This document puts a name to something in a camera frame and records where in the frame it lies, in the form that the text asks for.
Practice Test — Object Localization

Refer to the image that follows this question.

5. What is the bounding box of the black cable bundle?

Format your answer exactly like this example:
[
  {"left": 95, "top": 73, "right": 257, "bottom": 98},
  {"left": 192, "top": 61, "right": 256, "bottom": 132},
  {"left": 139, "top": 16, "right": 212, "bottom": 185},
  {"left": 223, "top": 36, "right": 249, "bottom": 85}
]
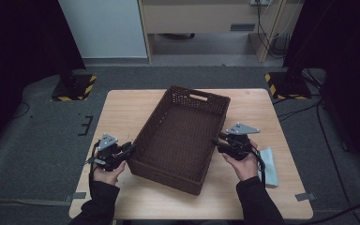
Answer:
[{"left": 255, "top": 0, "right": 293, "bottom": 60}]

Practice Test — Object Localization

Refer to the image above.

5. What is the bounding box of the left hand-held gripper cable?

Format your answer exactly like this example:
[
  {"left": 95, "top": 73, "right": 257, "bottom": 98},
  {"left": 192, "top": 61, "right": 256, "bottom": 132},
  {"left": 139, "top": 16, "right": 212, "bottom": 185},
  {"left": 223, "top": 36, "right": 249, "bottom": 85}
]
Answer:
[{"left": 88, "top": 142, "right": 100, "bottom": 190}]

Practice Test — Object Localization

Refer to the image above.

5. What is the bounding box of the light blue cloth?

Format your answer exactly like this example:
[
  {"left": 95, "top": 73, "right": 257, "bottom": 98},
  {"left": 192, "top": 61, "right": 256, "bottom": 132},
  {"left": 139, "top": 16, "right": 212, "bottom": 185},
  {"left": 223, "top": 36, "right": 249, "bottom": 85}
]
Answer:
[{"left": 257, "top": 147, "right": 279, "bottom": 188}]

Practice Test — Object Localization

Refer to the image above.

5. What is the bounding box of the black curtain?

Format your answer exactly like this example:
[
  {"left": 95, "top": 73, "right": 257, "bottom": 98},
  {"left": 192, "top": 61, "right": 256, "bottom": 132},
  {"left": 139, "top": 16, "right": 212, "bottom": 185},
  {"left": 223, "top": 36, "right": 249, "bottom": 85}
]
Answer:
[
  {"left": 0, "top": 0, "right": 87, "bottom": 158},
  {"left": 282, "top": 0, "right": 360, "bottom": 176}
]

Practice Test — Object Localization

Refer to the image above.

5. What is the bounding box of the striped black stand base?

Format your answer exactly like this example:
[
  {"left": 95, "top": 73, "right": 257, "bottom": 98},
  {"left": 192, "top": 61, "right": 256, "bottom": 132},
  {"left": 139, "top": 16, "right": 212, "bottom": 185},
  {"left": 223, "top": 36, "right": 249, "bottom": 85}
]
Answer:
[
  {"left": 50, "top": 73, "right": 98, "bottom": 102},
  {"left": 263, "top": 70, "right": 313, "bottom": 101}
]

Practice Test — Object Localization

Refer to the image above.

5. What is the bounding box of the right hand-held gripper cable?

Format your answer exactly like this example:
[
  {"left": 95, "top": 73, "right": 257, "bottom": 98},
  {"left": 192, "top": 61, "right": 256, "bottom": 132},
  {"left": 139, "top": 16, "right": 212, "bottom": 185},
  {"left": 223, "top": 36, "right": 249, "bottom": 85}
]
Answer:
[{"left": 251, "top": 149, "right": 267, "bottom": 188}]

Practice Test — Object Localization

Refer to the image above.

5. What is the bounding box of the black floor cable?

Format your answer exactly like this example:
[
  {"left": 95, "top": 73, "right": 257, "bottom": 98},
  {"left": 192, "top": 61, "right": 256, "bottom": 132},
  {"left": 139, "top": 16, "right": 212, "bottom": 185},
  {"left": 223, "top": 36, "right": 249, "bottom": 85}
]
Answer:
[
  {"left": 10, "top": 101, "right": 31, "bottom": 120},
  {"left": 316, "top": 99, "right": 357, "bottom": 214},
  {"left": 308, "top": 201, "right": 360, "bottom": 225},
  {"left": 276, "top": 99, "right": 323, "bottom": 123}
]

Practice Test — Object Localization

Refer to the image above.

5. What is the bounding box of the person's left hand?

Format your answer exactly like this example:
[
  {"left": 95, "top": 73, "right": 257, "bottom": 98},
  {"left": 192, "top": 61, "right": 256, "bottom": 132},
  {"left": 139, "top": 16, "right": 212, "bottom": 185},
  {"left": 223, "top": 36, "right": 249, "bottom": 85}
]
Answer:
[{"left": 92, "top": 159, "right": 128, "bottom": 187}]

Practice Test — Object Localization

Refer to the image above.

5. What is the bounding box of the white power strip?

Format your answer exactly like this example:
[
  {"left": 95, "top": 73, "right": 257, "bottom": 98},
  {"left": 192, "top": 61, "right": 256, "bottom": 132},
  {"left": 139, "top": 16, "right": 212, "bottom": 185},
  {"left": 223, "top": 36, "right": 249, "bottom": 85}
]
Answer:
[{"left": 249, "top": 0, "right": 273, "bottom": 7}]

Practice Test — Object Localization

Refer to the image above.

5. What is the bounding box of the person's right hand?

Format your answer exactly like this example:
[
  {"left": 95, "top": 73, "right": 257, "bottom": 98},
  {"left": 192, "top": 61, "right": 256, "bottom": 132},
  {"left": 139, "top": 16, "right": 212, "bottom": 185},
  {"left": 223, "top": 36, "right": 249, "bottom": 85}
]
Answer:
[{"left": 221, "top": 140, "right": 260, "bottom": 182}]

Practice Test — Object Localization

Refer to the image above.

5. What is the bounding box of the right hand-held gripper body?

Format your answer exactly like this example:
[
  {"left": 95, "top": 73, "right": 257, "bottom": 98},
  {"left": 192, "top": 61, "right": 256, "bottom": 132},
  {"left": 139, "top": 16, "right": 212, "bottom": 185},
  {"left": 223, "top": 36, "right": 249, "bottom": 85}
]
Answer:
[{"left": 224, "top": 122, "right": 261, "bottom": 161}]

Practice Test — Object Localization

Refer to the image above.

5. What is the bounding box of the white panel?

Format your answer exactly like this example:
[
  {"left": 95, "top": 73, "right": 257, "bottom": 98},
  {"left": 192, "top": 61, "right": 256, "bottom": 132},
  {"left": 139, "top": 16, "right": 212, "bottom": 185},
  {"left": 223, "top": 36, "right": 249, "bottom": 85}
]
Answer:
[{"left": 57, "top": 0, "right": 148, "bottom": 60}]

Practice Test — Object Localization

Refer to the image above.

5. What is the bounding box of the brown wicker basket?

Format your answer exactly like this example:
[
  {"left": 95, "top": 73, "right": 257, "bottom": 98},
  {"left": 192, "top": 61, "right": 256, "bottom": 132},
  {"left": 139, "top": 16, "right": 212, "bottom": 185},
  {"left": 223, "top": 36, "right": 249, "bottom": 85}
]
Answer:
[{"left": 126, "top": 84, "right": 232, "bottom": 197}]

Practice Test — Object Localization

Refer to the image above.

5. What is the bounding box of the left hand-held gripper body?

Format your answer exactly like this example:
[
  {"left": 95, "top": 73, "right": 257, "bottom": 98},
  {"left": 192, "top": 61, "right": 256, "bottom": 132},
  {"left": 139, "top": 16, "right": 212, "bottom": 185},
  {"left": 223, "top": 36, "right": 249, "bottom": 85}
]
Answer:
[{"left": 86, "top": 133, "right": 128, "bottom": 173}]

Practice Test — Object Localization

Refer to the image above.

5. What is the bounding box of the grey vent label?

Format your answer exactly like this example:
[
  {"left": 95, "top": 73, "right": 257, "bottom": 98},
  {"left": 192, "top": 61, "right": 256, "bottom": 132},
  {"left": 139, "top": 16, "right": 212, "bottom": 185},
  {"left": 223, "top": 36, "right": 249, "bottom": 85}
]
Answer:
[{"left": 230, "top": 22, "right": 257, "bottom": 32}]

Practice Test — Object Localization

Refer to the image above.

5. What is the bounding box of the hand-held gripper cable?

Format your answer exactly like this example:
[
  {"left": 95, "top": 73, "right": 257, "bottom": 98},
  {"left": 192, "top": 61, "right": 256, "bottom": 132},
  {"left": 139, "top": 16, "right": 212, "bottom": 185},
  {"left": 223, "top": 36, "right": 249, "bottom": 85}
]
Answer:
[
  {"left": 88, "top": 142, "right": 100, "bottom": 190},
  {"left": 251, "top": 149, "right": 267, "bottom": 188}
]

